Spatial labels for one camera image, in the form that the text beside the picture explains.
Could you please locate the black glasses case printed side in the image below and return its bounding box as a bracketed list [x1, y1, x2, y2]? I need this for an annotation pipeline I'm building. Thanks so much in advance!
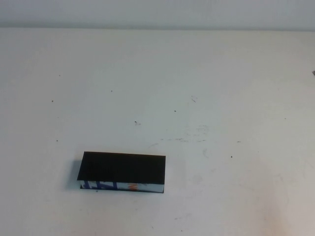
[77, 151, 166, 195]

